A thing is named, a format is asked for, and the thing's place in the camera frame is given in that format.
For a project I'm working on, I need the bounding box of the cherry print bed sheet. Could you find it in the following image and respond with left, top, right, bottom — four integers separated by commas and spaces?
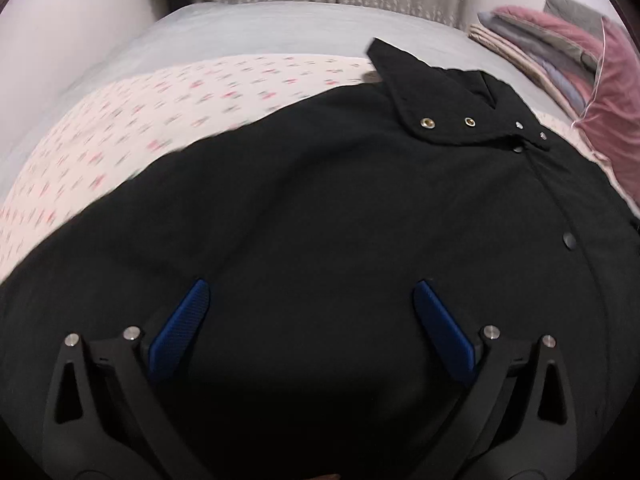
0, 55, 640, 283

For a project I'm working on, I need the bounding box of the grey bed cover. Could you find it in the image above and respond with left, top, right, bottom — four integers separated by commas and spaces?
0, 0, 551, 206

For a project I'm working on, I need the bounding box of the black padded coat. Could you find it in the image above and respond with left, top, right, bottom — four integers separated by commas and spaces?
0, 37, 640, 480

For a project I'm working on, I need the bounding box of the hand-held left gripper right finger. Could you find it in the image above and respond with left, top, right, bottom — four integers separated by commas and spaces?
413, 280, 578, 480

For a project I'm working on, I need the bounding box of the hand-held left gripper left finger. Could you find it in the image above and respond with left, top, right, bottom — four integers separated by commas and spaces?
42, 279, 216, 480

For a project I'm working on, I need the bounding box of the stack of folded blankets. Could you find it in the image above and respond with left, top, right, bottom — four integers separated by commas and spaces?
467, 5, 601, 117

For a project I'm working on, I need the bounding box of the pink pillow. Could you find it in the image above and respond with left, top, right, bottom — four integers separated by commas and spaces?
570, 16, 640, 203

